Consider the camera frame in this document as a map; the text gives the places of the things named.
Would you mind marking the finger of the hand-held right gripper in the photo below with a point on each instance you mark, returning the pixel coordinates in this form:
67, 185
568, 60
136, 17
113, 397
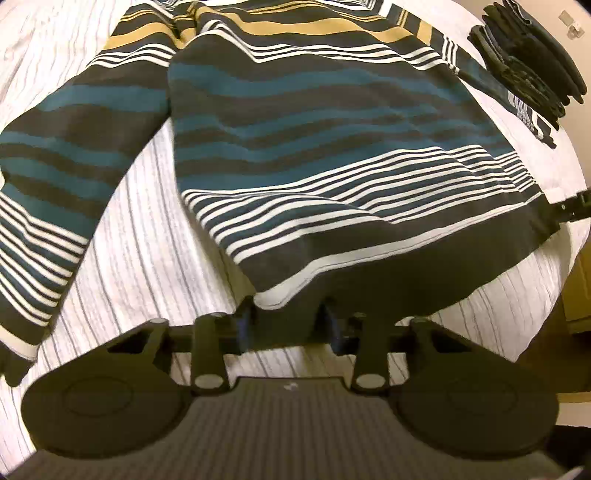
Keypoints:
572, 207

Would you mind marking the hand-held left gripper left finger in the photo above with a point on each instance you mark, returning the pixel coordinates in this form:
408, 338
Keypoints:
244, 328

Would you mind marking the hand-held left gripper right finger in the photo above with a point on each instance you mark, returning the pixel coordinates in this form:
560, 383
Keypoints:
333, 328

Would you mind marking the striped knit sweater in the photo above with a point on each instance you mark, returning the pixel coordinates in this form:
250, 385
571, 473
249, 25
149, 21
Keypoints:
323, 138

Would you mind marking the stack of dark folded clothes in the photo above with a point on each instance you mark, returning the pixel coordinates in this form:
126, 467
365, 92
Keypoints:
531, 60

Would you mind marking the yellow wooden furniture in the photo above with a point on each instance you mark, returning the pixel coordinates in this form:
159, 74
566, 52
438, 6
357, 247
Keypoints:
581, 295

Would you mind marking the white striped bed sheet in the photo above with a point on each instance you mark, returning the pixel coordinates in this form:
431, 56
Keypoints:
138, 240

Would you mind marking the white wall outlet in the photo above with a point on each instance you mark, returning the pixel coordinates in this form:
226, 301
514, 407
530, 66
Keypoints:
571, 22

